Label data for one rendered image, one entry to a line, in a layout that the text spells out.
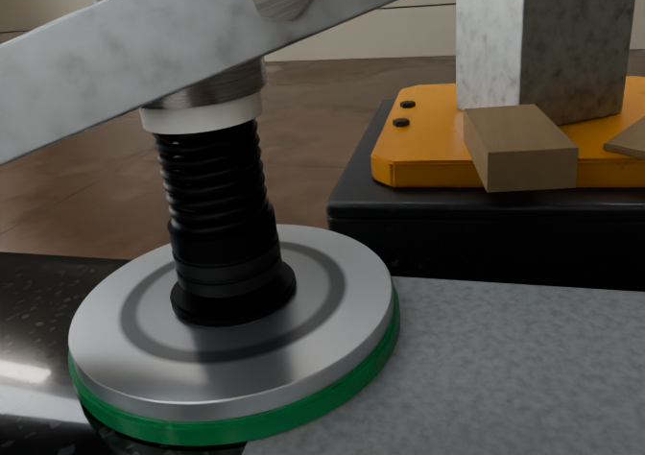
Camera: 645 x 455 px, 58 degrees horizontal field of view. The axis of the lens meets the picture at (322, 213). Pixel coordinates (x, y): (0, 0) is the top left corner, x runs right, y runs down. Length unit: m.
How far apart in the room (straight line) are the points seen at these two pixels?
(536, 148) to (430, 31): 5.56
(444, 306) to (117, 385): 0.22
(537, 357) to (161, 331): 0.23
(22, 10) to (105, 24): 8.48
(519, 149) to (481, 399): 0.41
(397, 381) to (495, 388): 0.05
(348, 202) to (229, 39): 0.54
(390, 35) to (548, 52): 5.44
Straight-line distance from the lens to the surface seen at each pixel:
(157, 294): 0.42
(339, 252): 0.43
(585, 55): 0.96
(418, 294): 0.43
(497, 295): 0.43
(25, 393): 0.42
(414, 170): 0.82
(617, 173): 0.84
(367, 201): 0.79
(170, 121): 0.32
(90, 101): 0.30
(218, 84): 0.31
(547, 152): 0.70
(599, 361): 0.38
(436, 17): 6.21
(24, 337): 0.47
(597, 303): 0.43
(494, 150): 0.69
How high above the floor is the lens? 1.05
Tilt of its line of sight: 24 degrees down
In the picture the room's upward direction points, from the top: 6 degrees counter-clockwise
